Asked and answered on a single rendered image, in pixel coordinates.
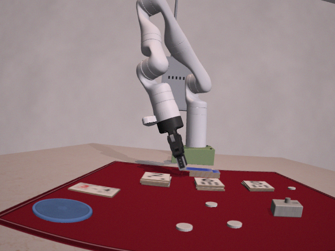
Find white card pile two pips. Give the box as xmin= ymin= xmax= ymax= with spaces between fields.
xmin=139 ymin=172 xmax=173 ymax=188

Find grey wall cabinet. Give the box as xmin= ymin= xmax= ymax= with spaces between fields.
xmin=161 ymin=55 xmax=189 ymax=112

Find grey block with peg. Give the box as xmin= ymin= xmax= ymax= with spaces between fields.
xmin=270 ymin=197 xmax=304 ymax=218

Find pale wide rule card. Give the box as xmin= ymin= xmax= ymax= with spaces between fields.
xmin=67 ymin=182 xmax=121 ymax=199

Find white card pile five pips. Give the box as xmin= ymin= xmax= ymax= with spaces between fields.
xmin=241 ymin=180 xmax=275 ymax=192

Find red felt mat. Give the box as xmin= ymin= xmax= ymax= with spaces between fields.
xmin=0 ymin=161 xmax=335 ymax=251

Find pale beige stone table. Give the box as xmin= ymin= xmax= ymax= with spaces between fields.
xmin=0 ymin=143 xmax=335 ymax=251

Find blue-backed plywood card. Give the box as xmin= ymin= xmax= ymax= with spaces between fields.
xmin=183 ymin=166 xmax=220 ymax=175

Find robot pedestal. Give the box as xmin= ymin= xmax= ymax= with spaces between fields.
xmin=171 ymin=144 xmax=216 ymax=166

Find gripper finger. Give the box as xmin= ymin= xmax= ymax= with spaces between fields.
xmin=166 ymin=132 xmax=188 ymax=171

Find white card pile six pips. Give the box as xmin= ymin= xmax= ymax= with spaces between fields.
xmin=194 ymin=177 xmax=226 ymax=192

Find blue flat disc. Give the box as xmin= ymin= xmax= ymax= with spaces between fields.
xmin=32 ymin=198 xmax=94 ymax=223

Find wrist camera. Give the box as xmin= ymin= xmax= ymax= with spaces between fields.
xmin=142 ymin=116 xmax=158 ymax=127

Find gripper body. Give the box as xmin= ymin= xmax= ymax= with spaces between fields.
xmin=156 ymin=116 xmax=185 ymax=135

